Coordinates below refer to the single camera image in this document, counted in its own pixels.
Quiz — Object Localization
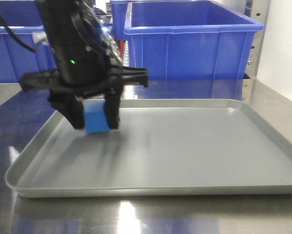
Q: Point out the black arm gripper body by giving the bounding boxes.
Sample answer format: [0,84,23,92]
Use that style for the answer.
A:
[19,0,149,100]

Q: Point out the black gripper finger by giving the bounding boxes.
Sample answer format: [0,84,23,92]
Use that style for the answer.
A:
[104,87,123,129]
[48,89,85,129]

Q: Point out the blue cube block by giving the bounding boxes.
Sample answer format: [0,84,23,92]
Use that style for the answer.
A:
[84,100,110,134]

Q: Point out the blue bin rear centre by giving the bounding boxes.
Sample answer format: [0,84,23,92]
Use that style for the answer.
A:
[110,0,135,41]

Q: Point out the blue plastic bin left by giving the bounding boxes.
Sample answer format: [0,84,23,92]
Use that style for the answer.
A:
[0,0,56,83]

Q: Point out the blue plastic bin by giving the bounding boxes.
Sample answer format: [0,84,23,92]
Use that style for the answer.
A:
[0,0,56,83]
[124,0,264,79]

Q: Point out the grey metal tray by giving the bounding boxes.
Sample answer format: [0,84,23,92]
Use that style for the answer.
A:
[5,99,292,197]

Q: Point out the blue plastic bin right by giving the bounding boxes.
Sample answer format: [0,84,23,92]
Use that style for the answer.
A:
[124,0,264,79]

